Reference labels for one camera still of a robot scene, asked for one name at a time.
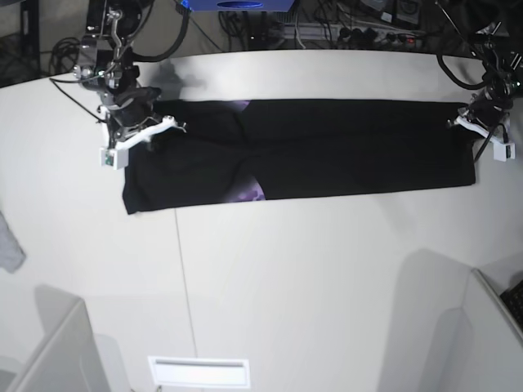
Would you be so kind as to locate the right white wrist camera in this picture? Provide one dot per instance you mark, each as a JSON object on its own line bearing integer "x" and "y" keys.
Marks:
{"x": 115, "y": 158}

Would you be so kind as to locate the grey cloth at left edge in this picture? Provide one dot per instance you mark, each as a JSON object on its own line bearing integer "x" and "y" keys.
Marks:
{"x": 12, "y": 256}

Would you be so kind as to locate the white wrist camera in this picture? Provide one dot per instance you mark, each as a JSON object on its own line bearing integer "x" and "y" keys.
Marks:
{"x": 115, "y": 158}
{"x": 503, "y": 152}

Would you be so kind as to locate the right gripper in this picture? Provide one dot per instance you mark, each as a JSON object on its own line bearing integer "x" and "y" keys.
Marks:
{"x": 132, "y": 111}

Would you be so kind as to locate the black keyboard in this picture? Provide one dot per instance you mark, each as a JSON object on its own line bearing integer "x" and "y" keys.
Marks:
{"x": 513, "y": 300}

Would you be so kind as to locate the black T-shirt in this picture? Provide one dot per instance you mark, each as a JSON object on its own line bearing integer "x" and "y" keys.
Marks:
{"x": 284, "y": 149}

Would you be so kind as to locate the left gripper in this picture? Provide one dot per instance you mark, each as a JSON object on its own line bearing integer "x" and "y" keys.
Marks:
{"x": 484, "y": 114}

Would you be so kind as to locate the blue box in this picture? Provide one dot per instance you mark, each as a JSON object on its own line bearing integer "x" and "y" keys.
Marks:
{"x": 238, "y": 5}

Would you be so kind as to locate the white partition panel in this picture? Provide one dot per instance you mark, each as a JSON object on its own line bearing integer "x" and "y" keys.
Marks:
{"x": 494, "y": 354}
{"x": 67, "y": 358}

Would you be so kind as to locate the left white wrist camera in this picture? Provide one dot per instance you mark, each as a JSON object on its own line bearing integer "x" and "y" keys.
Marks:
{"x": 503, "y": 152}

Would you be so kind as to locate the white slotted tray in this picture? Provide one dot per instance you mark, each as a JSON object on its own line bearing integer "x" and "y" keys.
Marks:
{"x": 200, "y": 373}

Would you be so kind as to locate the right white partition panel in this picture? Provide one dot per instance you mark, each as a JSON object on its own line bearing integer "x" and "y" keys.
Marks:
{"x": 494, "y": 354}

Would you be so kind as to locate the left white partition panel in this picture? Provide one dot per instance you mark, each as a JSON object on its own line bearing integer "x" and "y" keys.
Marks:
{"x": 67, "y": 358}

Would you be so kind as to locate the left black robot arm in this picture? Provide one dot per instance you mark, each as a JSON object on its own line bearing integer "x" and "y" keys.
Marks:
{"x": 492, "y": 32}

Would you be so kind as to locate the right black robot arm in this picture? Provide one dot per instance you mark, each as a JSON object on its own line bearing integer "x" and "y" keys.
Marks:
{"x": 107, "y": 65}

